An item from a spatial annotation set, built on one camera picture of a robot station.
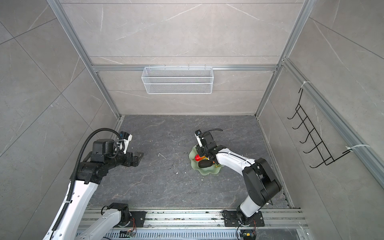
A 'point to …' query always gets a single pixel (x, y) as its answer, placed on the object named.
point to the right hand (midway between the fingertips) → (201, 144)
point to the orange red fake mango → (203, 157)
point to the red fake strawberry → (197, 157)
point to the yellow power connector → (248, 234)
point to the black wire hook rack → (313, 133)
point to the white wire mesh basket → (178, 80)
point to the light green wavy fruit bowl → (211, 170)
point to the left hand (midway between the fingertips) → (133, 148)
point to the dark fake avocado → (204, 163)
